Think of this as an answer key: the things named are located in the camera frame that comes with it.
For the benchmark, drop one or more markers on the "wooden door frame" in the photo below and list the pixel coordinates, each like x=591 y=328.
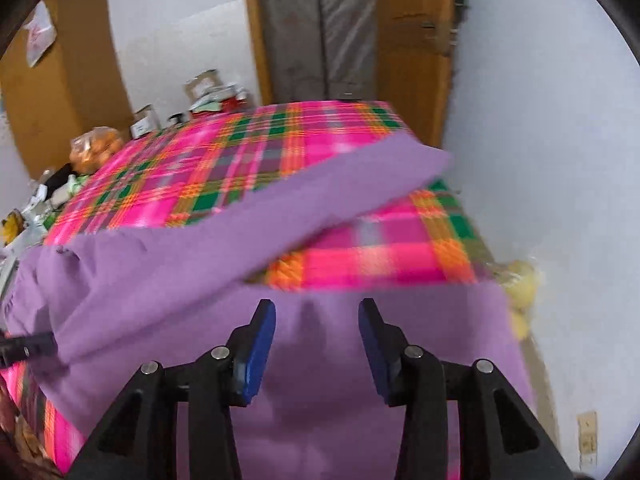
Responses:
x=256 y=30

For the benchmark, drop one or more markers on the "wall poster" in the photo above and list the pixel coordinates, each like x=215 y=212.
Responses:
x=41 y=35

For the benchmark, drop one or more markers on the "pale yellow bag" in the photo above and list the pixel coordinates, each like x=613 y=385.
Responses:
x=522 y=290

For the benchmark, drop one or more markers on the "wooden door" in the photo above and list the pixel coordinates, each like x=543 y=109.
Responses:
x=415 y=50

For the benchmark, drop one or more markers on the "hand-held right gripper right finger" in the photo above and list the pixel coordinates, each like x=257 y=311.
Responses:
x=372 y=350

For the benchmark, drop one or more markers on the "grey plastic sheet curtain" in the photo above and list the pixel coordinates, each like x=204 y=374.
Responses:
x=320 y=25

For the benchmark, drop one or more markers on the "pink green plaid blanket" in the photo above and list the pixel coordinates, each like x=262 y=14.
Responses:
x=225 y=160

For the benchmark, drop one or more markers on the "wooden wardrobe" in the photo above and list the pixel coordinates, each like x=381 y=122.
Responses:
x=60 y=100

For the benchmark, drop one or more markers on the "white box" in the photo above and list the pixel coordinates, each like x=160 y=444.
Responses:
x=145 y=122

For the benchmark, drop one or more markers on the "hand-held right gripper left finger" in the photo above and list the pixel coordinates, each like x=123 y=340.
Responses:
x=260 y=350

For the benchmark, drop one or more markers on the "red cloth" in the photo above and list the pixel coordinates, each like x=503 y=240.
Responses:
x=231 y=103

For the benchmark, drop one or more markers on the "cardboard parcel box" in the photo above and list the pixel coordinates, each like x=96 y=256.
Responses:
x=204 y=87

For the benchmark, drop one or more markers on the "bag of oranges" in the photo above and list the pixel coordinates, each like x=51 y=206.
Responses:
x=95 y=150

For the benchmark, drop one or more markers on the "purple fleece garment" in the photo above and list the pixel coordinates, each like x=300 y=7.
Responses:
x=175 y=280

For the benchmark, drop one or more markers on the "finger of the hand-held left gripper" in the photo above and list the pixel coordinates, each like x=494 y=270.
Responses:
x=25 y=347

